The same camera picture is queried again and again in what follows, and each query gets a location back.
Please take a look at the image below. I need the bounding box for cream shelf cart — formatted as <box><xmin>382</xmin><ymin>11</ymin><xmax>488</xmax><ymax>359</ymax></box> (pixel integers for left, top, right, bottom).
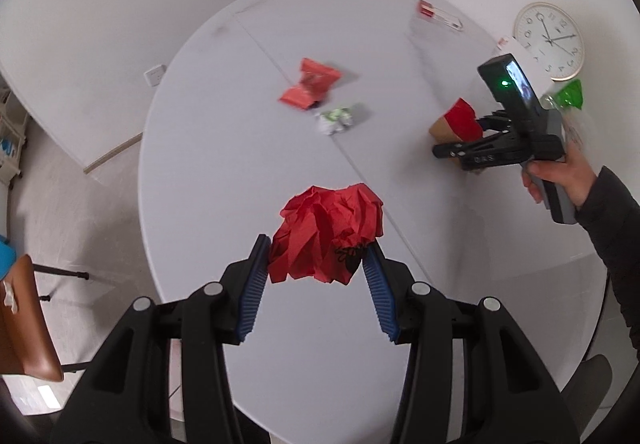
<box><xmin>0</xmin><ymin>89</ymin><xmax>29</xmax><ymax>188</ymax></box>

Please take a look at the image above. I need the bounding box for red white small packet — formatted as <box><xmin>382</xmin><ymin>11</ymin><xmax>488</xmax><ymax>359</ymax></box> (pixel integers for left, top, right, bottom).
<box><xmin>417</xmin><ymin>0</ymin><xmax>464</xmax><ymax>32</ymax></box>

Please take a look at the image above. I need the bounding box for round white wall clock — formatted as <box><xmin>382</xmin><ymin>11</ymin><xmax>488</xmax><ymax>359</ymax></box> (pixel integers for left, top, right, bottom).
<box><xmin>513</xmin><ymin>2</ymin><xmax>585</xmax><ymax>80</ymax></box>

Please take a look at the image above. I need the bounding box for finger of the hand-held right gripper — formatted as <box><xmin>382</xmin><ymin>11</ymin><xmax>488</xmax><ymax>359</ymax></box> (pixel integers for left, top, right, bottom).
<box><xmin>475</xmin><ymin>109</ymin><xmax>511</xmax><ymax>135</ymax></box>
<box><xmin>432</xmin><ymin>134</ymin><xmax>511</xmax><ymax>159</ymax></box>

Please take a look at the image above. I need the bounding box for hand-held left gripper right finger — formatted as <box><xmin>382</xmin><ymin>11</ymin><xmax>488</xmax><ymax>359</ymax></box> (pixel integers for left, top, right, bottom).
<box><xmin>362</xmin><ymin>244</ymin><xmax>581</xmax><ymax>444</ymax></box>

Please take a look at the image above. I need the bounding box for red brown paper box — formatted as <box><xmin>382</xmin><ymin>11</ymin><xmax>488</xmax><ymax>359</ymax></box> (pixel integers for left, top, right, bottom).
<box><xmin>429</xmin><ymin>98</ymin><xmax>485</xmax><ymax>145</ymax></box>

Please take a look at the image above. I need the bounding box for person's right forearm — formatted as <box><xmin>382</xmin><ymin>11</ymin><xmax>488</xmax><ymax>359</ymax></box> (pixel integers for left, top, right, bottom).
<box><xmin>575</xmin><ymin>167</ymin><xmax>640</xmax><ymax>350</ymax></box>

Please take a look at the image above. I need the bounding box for person's right hand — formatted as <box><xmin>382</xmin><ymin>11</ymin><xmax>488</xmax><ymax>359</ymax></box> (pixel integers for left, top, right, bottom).
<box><xmin>520</xmin><ymin>147</ymin><xmax>599</xmax><ymax>208</ymax></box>

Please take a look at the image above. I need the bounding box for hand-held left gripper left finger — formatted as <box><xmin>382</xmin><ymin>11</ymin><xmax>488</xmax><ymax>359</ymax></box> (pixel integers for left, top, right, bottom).
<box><xmin>50</xmin><ymin>234</ymin><xmax>271</xmax><ymax>444</ymax></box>

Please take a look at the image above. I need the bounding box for white green crumpled wrapper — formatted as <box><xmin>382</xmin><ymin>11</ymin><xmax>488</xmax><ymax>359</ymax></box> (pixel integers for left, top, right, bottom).
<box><xmin>315</xmin><ymin>105</ymin><xmax>357</xmax><ymax>136</ymax></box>

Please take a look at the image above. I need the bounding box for white crumpled tissue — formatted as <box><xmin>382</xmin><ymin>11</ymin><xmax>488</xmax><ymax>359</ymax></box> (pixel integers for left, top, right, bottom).
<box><xmin>0</xmin><ymin>280</ymin><xmax>19</xmax><ymax>313</ymax></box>

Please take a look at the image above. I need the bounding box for red paper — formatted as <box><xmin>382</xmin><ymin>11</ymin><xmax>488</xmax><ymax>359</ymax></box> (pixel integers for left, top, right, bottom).
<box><xmin>267</xmin><ymin>183</ymin><xmax>386</xmax><ymax>285</ymax></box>

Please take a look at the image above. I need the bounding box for brown leather chair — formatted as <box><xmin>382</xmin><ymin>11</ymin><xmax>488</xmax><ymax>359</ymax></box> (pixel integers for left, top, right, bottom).
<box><xmin>0</xmin><ymin>254</ymin><xmax>91</xmax><ymax>383</ymax></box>

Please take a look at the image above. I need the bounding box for blue storage box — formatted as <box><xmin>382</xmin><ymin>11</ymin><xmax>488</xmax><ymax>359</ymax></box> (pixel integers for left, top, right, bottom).
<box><xmin>0</xmin><ymin>235</ymin><xmax>17</xmax><ymax>280</ymax></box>

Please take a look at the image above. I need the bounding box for clear green plastic bottle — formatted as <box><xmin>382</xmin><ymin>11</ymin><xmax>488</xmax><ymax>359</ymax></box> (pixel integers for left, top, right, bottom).
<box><xmin>542</xmin><ymin>78</ymin><xmax>586</xmax><ymax>150</ymax></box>

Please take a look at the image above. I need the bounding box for red snack wrapper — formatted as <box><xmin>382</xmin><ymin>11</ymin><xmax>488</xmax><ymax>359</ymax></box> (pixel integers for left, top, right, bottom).
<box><xmin>278</xmin><ymin>58</ymin><xmax>344</xmax><ymax>112</ymax></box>

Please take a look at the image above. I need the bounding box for grey chair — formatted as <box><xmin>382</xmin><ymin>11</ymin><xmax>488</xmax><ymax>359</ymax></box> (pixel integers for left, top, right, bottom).
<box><xmin>560</xmin><ymin>354</ymin><xmax>614</xmax><ymax>428</ymax></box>

